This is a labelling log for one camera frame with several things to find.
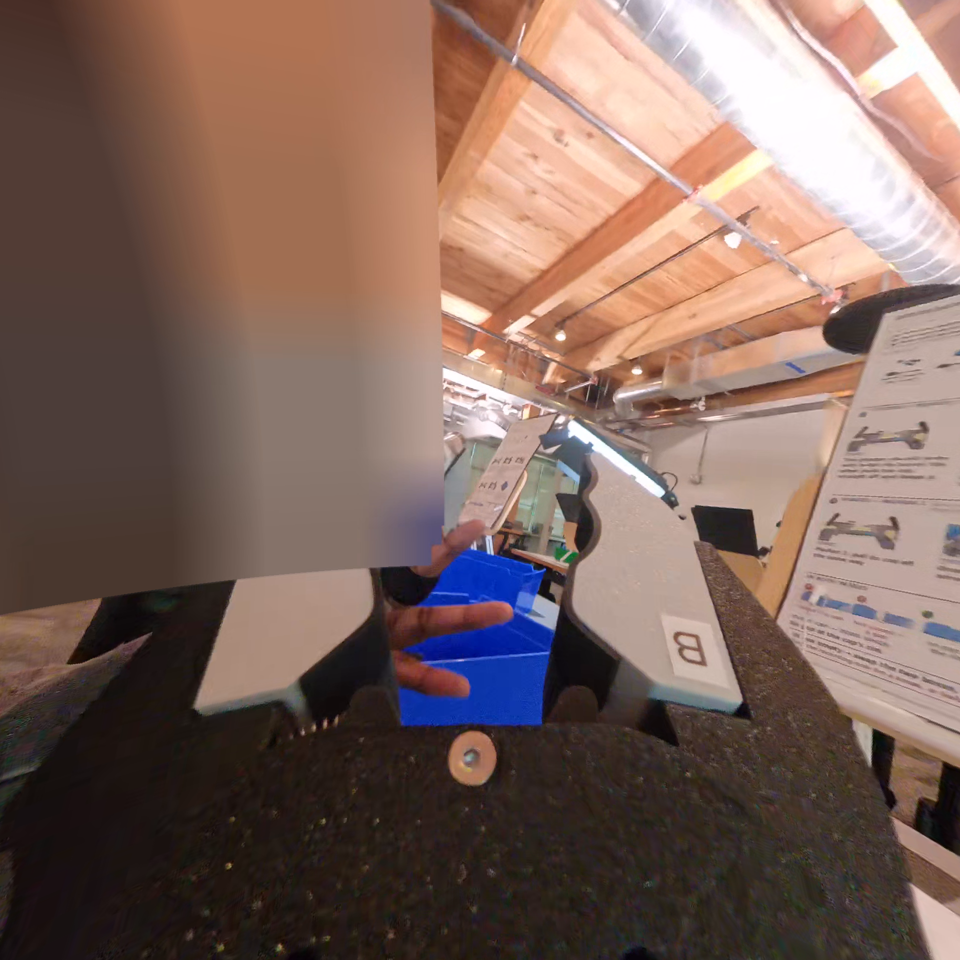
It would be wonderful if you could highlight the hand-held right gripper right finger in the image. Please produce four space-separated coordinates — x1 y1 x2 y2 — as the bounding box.
541 450 745 727

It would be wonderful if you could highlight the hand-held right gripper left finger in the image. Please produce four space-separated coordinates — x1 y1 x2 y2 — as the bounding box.
193 568 400 727

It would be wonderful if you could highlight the blue plastic bin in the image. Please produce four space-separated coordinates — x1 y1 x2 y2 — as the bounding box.
397 600 558 727
431 549 549 624

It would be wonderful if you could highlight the person's left hand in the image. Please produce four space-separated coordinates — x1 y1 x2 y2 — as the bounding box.
386 519 516 700

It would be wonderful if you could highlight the black monitor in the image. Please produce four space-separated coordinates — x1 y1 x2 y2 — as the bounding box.
691 506 760 558

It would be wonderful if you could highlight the studio light panel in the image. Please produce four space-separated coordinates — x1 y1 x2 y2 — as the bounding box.
541 416 681 513

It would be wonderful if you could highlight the wooden sign board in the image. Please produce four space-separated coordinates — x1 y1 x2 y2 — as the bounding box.
753 296 960 736

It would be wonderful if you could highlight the background sign board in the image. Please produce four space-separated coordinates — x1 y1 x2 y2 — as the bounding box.
457 414 558 537

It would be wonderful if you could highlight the person's denim jacket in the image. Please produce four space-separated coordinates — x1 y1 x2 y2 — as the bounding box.
0 607 155 785

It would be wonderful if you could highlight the silver ventilation duct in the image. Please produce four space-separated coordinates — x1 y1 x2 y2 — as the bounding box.
600 0 960 288

